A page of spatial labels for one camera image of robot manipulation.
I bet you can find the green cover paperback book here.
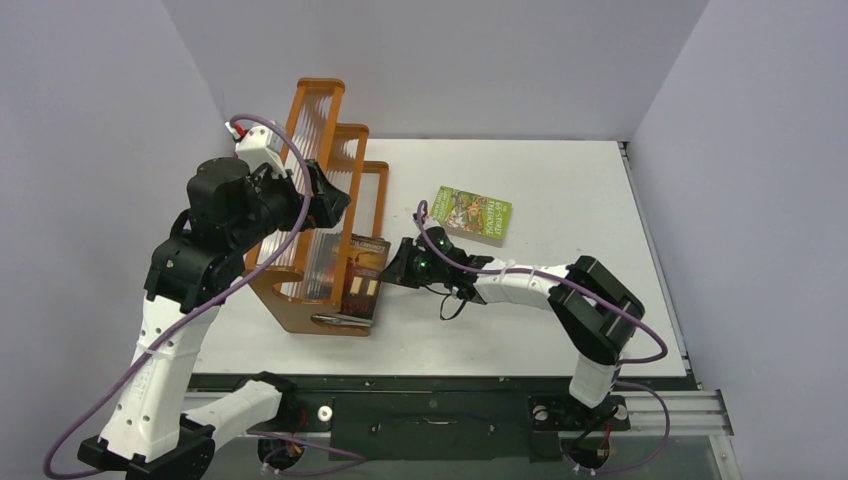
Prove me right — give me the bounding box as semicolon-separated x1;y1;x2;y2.
427;186;513;247

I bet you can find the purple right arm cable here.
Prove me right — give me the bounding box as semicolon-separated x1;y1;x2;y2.
413;199;672;477

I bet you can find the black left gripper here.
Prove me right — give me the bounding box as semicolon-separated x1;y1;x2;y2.
231;159;349;253

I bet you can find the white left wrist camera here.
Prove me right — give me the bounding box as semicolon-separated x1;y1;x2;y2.
225;119;288;177

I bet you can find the aluminium rail frame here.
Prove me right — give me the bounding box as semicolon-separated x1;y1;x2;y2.
129;390;743;480

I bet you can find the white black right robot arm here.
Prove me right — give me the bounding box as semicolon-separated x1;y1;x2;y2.
379;227;645;427

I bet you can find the orange wooden file rack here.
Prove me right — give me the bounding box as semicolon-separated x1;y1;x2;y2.
236;77;388;337

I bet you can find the dark Moon and Sixpence book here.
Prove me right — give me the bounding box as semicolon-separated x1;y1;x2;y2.
311;314;373;329

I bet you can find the brown cover paperback book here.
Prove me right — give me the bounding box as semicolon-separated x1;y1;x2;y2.
321;234;391;330

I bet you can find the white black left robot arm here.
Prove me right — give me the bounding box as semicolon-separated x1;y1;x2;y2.
78;157;351;479

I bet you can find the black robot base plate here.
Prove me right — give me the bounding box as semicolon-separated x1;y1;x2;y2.
165;370;697;465

